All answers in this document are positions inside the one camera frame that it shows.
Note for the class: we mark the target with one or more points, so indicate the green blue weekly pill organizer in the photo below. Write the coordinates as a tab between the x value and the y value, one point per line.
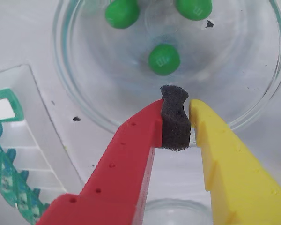
37	140

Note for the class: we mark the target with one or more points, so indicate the green round pill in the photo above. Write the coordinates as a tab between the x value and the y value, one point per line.
164	59
122	14
194	9

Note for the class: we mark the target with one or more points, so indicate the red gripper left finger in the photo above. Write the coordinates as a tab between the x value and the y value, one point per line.
112	182

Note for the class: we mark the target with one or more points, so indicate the pale grey tablecloth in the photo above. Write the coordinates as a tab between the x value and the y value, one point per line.
25	35

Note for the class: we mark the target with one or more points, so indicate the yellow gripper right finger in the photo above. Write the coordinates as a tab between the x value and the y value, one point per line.
236	182

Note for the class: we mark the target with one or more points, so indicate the clear glass bowl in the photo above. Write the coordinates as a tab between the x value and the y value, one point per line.
178	208
224	70

